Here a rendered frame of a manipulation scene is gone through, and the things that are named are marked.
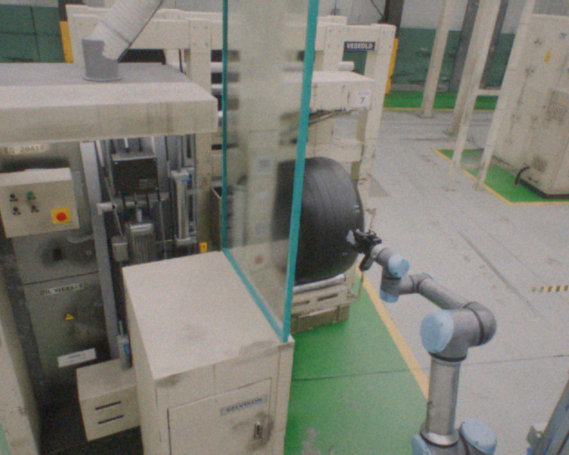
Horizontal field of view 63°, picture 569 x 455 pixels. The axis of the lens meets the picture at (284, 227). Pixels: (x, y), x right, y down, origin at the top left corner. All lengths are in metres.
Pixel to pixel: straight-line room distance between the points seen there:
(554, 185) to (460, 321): 5.17
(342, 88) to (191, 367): 1.49
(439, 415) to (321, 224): 0.84
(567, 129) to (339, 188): 4.61
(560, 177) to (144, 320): 5.71
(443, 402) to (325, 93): 1.40
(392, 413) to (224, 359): 1.80
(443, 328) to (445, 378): 0.17
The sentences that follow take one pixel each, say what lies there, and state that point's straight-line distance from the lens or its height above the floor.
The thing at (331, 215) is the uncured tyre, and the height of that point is 1.33.
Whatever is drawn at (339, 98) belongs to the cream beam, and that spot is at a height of 1.70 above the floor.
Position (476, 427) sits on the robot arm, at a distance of 1.75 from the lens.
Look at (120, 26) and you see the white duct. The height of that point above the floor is 1.99.
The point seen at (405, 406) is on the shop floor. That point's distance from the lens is 3.04.
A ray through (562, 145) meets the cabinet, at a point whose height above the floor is 0.69.
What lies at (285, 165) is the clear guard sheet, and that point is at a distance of 1.15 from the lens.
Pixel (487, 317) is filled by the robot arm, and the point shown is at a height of 1.34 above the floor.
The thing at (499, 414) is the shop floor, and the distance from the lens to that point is 3.23.
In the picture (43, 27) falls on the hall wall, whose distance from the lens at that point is 11.27.
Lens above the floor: 2.18
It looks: 28 degrees down
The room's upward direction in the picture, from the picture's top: 4 degrees clockwise
